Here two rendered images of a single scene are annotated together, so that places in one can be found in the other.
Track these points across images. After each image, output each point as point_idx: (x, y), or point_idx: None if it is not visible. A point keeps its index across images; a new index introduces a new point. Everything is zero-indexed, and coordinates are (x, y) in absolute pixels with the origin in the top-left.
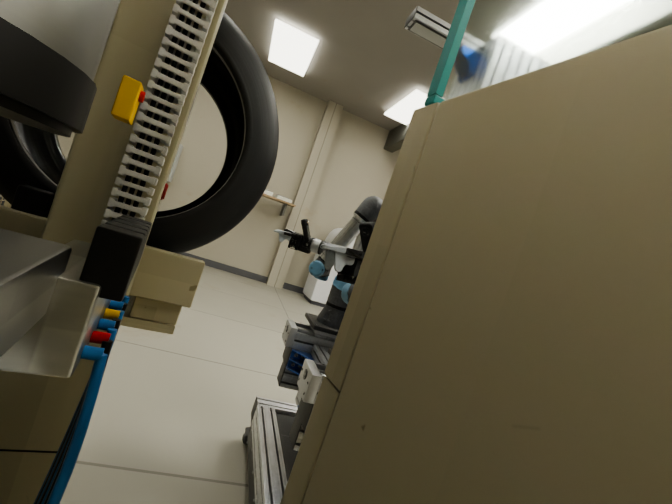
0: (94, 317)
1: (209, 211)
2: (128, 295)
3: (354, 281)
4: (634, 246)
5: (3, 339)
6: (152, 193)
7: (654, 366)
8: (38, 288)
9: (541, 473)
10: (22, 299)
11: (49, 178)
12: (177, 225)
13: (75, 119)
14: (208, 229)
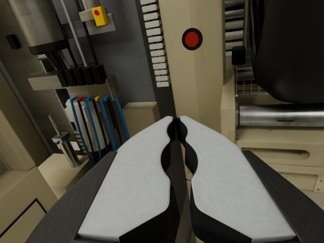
0: (73, 91)
1: (265, 45)
2: (206, 117)
3: None
4: None
5: (53, 85)
6: (149, 47)
7: None
8: (59, 80)
9: None
10: (53, 80)
11: (258, 37)
12: (259, 67)
13: (34, 53)
14: (271, 71)
